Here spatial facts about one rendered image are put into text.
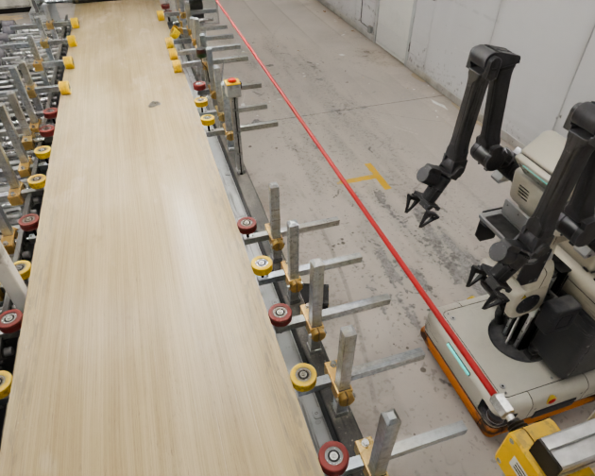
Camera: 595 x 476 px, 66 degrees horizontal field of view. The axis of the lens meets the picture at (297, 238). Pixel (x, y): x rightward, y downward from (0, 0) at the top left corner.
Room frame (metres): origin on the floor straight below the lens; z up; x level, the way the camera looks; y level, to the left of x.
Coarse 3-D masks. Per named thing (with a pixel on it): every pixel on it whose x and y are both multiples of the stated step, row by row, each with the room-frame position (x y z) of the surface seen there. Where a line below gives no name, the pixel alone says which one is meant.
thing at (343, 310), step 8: (376, 296) 1.12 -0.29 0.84; (384, 296) 1.12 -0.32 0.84; (344, 304) 1.08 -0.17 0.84; (352, 304) 1.08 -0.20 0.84; (360, 304) 1.08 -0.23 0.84; (368, 304) 1.08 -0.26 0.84; (376, 304) 1.09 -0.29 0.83; (384, 304) 1.10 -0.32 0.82; (328, 312) 1.04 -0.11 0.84; (336, 312) 1.04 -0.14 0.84; (344, 312) 1.05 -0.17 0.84; (352, 312) 1.06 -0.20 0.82; (296, 320) 1.00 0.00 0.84; (304, 320) 1.00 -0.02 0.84; (280, 328) 0.97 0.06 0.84; (288, 328) 0.98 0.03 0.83; (296, 328) 0.99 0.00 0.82
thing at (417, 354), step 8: (408, 352) 0.87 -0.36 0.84; (416, 352) 0.87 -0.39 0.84; (424, 352) 0.87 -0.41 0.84; (376, 360) 0.84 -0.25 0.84; (384, 360) 0.84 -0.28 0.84; (392, 360) 0.84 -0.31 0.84; (400, 360) 0.84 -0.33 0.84; (408, 360) 0.85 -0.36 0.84; (416, 360) 0.86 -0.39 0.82; (352, 368) 0.81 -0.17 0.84; (360, 368) 0.81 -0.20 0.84; (368, 368) 0.81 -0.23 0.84; (376, 368) 0.81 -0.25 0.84; (384, 368) 0.82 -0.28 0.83; (320, 376) 0.78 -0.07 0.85; (328, 376) 0.78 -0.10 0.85; (352, 376) 0.79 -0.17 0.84; (360, 376) 0.80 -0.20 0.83; (320, 384) 0.76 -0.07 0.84; (328, 384) 0.76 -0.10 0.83; (304, 392) 0.74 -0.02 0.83; (312, 392) 0.74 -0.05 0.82
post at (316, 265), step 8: (312, 264) 0.98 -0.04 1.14; (320, 264) 0.97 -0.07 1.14; (312, 272) 0.98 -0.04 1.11; (320, 272) 0.97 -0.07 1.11; (312, 280) 0.98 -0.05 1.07; (320, 280) 0.97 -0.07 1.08; (312, 288) 0.97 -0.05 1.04; (320, 288) 0.97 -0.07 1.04; (312, 296) 0.97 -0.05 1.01; (320, 296) 0.97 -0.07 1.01; (312, 304) 0.97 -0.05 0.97; (320, 304) 0.97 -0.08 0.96; (312, 312) 0.97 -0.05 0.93; (320, 312) 0.97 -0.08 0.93; (312, 320) 0.97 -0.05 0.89; (320, 320) 0.98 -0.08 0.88; (312, 344) 0.97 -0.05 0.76
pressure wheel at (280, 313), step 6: (276, 306) 1.01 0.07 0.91; (282, 306) 1.01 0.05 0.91; (288, 306) 1.01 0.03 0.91; (270, 312) 0.99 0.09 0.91; (276, 312) 0.99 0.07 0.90; (282, 312) 0.99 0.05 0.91; (288, 312) 0.99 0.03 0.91; (270, 318) 0.97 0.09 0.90; (276, 318) 0.96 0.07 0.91; (282, 318) 0.96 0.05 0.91; (288, 318) 0.96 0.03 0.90; (276, 324) 0.95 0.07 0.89; (282, 324) 0.95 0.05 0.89
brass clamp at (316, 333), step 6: (300, 306) 1.06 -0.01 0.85; (300, 312) 1.06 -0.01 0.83; (306, 312) 1.03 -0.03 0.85; (306, 318) 1.00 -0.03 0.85; (306, 324) 1.00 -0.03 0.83; (312, 330) 0.96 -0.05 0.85; (318, 330) 0.96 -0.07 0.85; (324, 330) 0.97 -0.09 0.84; (312, 336) 0.94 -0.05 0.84; (318, 336) 0.94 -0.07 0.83; (324, 336) 0.95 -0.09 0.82
